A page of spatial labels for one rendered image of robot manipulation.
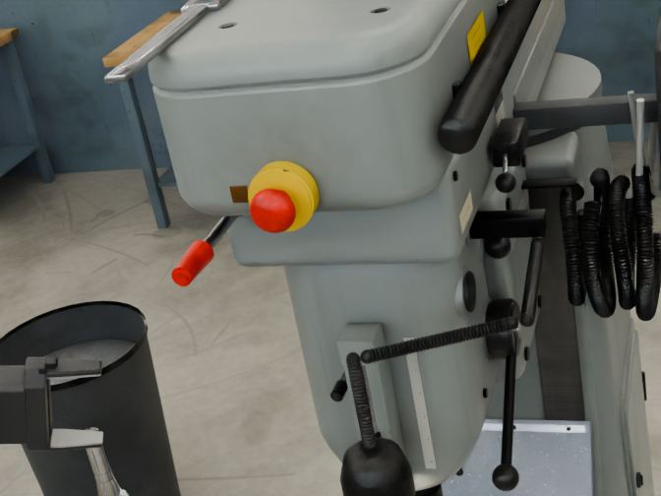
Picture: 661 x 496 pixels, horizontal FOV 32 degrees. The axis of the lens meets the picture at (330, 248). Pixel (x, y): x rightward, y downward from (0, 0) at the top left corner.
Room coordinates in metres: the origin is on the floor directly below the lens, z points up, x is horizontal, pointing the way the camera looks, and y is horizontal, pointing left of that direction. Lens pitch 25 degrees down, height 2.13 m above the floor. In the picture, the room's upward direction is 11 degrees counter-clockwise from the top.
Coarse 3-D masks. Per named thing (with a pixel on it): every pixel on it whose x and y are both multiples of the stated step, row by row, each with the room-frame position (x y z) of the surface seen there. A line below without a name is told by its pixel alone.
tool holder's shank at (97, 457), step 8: (96, 448) 1.29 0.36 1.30; (88, 456) 1.30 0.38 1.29; (96, 456) 1.29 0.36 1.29; (104, 456) 1.30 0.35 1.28; (96, 464) 1.29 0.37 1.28; (104, 464) 1.30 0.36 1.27; (96, 472) 1.29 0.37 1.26; (104, 472) 1.29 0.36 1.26; (96, 480) 1.30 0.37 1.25; (104, 480) 1.29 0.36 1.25; (112, 480) 1.30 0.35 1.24; (104, 488) 1.29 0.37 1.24; (112, 488) 1.29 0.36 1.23; (120, 488) 1.31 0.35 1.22
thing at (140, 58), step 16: (192, 0) 1.12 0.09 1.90; (224, 0) 1.11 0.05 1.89; (192, 16) 1.06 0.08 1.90; (160, 32) 1.01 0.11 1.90; (176, 32) 1.01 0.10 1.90; (144, 48) 0.97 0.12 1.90; (160, 48) 0.97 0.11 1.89; (128, 64) 0.93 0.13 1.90; (144, 64) 0.94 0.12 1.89; (112, 80) 0.90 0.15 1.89
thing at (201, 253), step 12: (228, 216) 1.03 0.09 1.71; (240, 216) 1.04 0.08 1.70; (216, 228) 1.00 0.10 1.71; (204, 240) 0.98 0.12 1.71; (216, 240) 0.99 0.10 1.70; (192, 252) 0.95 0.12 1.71; (204, 252) 0.95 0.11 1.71; (180, 264) 0.93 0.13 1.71; (192, 264) 0.93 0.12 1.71; (204, 264) 0.94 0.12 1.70; (180, 276) 0.92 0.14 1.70; (192, 276) 0.92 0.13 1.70
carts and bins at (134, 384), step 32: (32, 320) 3.11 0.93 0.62; (64, 320) 3.14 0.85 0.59; (96, 320) 3.14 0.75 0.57; (128, 320) 3.08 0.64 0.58; (0, 352) 2.99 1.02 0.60; (32, 352) 3.08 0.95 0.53; (64, 352) 3.09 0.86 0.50; (96, 352) 3.05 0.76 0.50; (128, 352) 2.78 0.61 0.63; (64, 384) 2.68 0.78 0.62; (96, 384) 2.71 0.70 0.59; (128, 384) 2.77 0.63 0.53; (64, 416) 2.69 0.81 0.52; (96, 416) 2.71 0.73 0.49; (128, 416) 2.75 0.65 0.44; (160, 416) 2.88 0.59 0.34; (128, 448) 2.74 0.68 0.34; (160, 448) 2.84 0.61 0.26; (64, 480) 2.72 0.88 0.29; (128, 480) 2.74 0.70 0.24; (160, 480) 2.81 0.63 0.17
